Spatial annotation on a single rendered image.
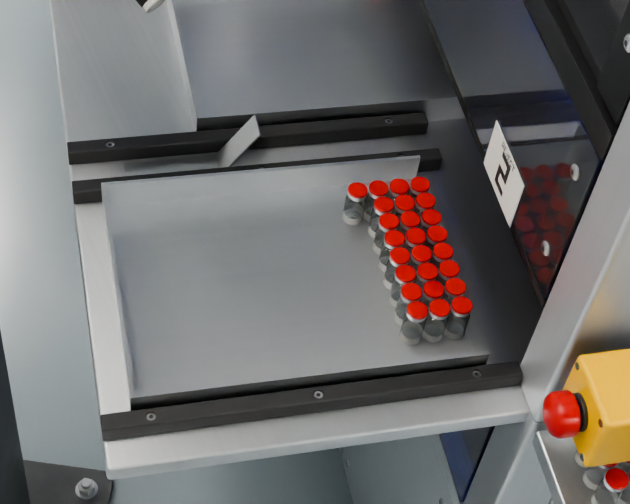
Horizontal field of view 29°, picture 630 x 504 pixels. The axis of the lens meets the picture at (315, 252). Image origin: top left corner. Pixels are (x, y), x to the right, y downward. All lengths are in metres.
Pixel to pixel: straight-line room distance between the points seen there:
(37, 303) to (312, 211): 1.10
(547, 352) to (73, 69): 0.64
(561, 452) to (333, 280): 0.28
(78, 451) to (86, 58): 0.88
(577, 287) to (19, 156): 1.68
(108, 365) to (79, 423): 1.00
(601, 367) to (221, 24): 0.68
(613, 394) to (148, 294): 0.46
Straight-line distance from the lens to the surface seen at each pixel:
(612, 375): 1.05
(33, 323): 2.29
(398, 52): 1.49
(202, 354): 1.18
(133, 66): 1.44
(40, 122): 2.62
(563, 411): 1.04
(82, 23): 1.50
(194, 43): 1.47
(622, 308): 1.06
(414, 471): 1.62
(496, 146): 1.19
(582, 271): 1.04
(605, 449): 1.06
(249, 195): 1.30
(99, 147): 1.32
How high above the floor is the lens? 1.86
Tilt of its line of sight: 51 degrees down
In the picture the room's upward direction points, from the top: 9 degrees clockwise
